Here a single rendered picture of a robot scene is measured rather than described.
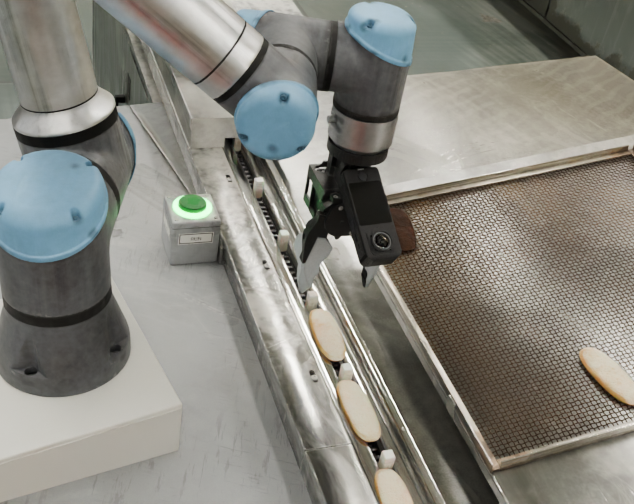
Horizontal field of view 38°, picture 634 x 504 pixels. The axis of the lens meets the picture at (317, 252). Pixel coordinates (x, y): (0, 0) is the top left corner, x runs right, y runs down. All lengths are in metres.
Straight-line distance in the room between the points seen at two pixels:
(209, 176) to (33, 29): 0.53
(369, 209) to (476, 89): 0.99
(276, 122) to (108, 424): 0.38
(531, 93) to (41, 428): 1.36
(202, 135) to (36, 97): 0.52
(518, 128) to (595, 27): 2.25
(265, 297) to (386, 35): 0.43
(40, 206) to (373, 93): 0.36
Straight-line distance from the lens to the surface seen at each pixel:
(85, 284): 0.97
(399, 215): 1.34
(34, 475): 1.02
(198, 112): 1.50
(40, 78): 1.01
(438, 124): 1.81
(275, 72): 0.85
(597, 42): 4.09
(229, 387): 1.15
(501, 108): 1.94
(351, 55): 0.97
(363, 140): 1.01
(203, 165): 1.47
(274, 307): 1.21
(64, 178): 0.96
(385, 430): 1.10
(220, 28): 0.83
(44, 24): 0.99
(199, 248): 1.31
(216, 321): 1.24
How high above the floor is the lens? 1.64
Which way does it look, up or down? 36 degrees down
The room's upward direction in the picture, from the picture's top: 11 degrees clockwise
